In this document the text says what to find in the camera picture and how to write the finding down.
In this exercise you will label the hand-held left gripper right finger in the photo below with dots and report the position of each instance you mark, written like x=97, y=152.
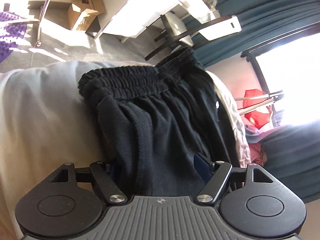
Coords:
x=202, y=167

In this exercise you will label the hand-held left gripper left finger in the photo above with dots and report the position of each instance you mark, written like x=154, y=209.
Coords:
x=100, y=176

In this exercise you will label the black pants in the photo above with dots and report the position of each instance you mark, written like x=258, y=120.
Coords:
x=160, y=120

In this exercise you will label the pink clothes pile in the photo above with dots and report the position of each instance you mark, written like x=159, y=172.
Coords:
x=256, y=147

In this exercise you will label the red garment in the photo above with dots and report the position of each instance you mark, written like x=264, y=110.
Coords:
x=257, y=115

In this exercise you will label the bed with pale sheet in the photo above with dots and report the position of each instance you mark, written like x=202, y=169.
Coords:
x=45, y=120

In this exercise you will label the white garment steamer stand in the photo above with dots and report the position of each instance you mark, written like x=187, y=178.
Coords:
x=257, y=106

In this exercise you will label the blue curtain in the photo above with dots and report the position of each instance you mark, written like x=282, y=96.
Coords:
x=262, y=12
x=292, y=160

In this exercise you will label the dark framed window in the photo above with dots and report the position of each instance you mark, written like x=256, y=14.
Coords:
x=292, y=80

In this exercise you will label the dark chair with white back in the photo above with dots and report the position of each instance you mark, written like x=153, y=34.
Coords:
x=200, y=30

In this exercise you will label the white dressing table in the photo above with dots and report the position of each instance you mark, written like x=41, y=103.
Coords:
x=140, y=12

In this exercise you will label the purple studded mat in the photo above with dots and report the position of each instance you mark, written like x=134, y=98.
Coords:
x=10, y=35

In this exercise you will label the cardboard boxes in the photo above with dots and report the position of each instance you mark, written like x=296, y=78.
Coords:
x=83, y=8

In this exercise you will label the chrome metal tube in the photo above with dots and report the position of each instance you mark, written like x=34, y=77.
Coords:
x=45, y=12

